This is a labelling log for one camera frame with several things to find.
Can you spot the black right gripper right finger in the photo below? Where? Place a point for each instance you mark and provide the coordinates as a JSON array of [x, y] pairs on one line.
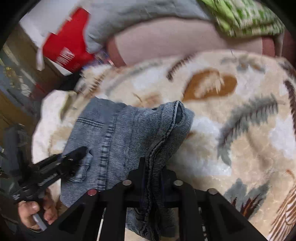
[[204, 215]]

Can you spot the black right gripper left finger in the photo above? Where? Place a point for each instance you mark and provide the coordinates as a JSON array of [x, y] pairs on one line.
[[99, 215]]

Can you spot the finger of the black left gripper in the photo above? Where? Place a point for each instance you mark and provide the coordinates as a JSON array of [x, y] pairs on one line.
[[69, 164]]

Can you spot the blue denim pants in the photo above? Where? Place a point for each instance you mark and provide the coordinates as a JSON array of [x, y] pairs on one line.
[[117, 136]]

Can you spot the person's left hand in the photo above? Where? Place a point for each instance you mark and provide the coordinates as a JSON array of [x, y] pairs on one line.
[[26, 210]]

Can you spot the cream leaf-pattern fleece blanket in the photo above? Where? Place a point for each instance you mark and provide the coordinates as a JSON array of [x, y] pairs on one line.
[[242, 139]]

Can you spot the wooden glass-door cabinet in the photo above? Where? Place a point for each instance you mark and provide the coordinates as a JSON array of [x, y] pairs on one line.
[[23, 86]]

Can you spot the red printed bag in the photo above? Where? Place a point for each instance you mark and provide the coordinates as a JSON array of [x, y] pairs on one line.
[[67, 48]]

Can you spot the pink bed sheet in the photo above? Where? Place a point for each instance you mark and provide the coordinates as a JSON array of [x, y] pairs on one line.
[[173, 36]]

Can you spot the grey quilted pillow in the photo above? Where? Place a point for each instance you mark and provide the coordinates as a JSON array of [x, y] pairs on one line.
[[110, 17]]

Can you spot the green patterned cloth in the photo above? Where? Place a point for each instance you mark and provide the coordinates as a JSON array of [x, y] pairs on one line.
[[242, 19]]

